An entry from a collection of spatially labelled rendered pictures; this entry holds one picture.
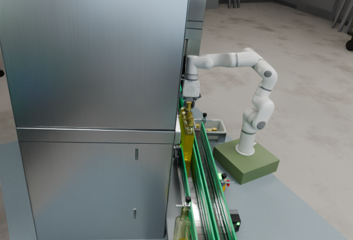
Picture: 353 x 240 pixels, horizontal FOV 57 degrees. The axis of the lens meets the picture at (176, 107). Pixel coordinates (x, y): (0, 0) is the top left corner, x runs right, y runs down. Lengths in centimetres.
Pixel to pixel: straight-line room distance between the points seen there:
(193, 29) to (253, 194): 146
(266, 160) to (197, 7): 136
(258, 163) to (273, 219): 37
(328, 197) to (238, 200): 160
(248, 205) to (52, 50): 135
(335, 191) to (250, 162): 159
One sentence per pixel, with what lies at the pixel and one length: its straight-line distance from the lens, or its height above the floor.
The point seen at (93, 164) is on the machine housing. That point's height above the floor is 122.
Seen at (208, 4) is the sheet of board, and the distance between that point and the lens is 967.
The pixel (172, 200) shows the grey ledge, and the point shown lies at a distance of 172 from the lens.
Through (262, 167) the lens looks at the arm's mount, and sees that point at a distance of 213.
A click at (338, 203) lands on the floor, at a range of 345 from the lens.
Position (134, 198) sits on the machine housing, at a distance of 152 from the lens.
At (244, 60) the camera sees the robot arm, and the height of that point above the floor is 147.
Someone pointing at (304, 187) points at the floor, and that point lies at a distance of 345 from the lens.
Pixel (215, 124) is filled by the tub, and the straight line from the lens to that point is 249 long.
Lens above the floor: 212
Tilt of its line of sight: 30 degrees down
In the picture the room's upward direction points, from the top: 6 degrees clockwise
